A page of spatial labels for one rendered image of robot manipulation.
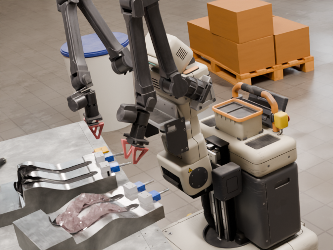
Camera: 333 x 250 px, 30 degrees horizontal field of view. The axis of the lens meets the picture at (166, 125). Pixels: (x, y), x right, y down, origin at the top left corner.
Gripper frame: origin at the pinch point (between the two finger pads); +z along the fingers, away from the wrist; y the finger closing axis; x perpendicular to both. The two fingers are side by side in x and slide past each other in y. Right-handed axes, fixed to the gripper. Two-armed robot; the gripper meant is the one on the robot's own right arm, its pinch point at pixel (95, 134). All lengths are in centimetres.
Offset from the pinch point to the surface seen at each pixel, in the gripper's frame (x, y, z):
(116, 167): 4.1, 12.7, 11.7
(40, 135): -19, -66, 21
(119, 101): 58, -230, 72
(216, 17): 173, -287, 34
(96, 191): -6.4, 17.5, 17.6
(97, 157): -1.3, 2.4, 10.0
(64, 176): -17.1, 5.6, 13.3
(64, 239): -26, 57, 12
